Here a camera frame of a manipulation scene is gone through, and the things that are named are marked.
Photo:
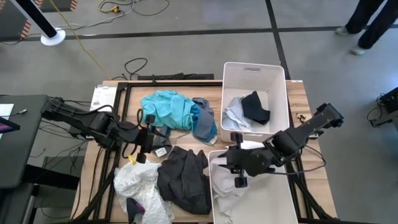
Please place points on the pole with white round base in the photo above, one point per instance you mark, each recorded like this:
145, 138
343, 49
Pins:
53, 36

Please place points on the dark purple garment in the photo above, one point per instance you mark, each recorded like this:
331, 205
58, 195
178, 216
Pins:
134, 208

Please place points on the person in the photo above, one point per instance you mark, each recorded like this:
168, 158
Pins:
373, 25

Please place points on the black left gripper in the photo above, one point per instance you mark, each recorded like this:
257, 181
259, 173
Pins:
141, 140

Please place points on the white crinkled garment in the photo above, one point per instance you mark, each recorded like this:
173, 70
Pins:
140, 183

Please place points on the black aluminium table frame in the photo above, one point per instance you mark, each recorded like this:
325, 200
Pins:
174, 84

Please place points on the smooth white garment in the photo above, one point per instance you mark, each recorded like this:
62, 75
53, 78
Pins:
224, 186

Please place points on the tablet screen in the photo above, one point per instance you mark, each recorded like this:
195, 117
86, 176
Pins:
7, 126

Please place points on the slate blue garment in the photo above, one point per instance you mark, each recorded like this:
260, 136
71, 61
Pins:
205, 123

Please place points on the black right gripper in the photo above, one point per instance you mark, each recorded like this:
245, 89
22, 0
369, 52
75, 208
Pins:
255, 161

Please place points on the pale grey-blue garment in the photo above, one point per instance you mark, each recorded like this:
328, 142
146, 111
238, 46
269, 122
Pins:
233, 118

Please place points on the white sheet on desk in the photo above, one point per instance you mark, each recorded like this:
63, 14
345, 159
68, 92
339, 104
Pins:
6, 110

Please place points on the black desk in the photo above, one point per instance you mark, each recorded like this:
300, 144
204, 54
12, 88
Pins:
21, 149

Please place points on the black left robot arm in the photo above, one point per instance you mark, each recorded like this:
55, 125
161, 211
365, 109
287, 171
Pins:
96, 124

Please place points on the light teal garment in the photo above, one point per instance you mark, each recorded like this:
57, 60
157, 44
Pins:
168, 109

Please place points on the small black garment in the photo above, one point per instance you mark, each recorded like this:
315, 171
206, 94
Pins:
255, 109

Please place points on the white paper sheet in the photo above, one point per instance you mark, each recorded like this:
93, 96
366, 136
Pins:
102, 98

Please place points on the white lattice plastic bin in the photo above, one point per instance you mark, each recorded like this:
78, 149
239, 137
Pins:
273, 202
248, 77

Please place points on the black mat with hazard stripes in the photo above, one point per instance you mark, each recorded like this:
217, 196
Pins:
59, 4
12, 21

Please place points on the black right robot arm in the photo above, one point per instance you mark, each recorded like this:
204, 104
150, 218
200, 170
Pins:
304, 130

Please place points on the black power strip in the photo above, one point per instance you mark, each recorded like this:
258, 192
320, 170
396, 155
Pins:
186, 76

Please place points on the dark teal garment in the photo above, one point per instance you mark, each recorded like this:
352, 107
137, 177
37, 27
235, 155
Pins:
196, 115

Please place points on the large black garment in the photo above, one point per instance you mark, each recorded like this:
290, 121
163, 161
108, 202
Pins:
183, 183

